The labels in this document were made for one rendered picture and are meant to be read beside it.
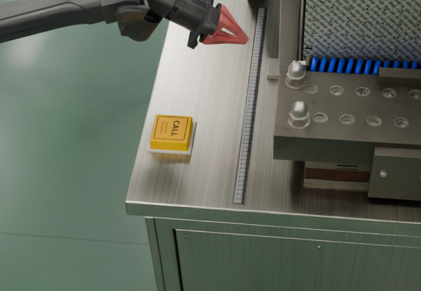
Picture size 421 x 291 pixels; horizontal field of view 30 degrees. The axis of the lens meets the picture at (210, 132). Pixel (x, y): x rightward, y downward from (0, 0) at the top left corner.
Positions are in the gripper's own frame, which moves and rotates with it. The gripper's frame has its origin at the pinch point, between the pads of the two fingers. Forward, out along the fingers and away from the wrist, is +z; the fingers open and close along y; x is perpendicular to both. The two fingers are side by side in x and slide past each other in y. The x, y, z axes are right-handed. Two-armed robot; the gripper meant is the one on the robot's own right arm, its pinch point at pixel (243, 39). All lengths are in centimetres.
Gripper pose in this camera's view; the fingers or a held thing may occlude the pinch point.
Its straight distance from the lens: 142.8
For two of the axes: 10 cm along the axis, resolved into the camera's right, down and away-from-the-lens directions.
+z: 8.7, 4.0, 2.9
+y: -1.2, 7.4, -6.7
